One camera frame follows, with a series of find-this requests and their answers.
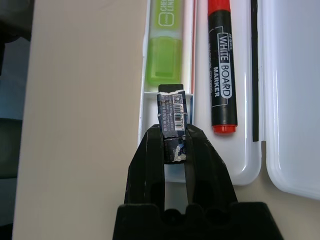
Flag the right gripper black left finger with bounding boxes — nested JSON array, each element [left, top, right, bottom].
[[127, 124, 167, 211]]

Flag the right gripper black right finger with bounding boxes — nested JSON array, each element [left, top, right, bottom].
[[184, 123, 239, 206]]

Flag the red black whiteboard marker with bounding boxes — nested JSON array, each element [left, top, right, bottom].
[[207, 0, 238, 135]]

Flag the white plastic pencil case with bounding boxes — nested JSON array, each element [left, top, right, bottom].
[[137, 0, 320, 201]]

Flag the green highlighter pen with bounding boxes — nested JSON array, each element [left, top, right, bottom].
[[145, 0, 185, 87]]

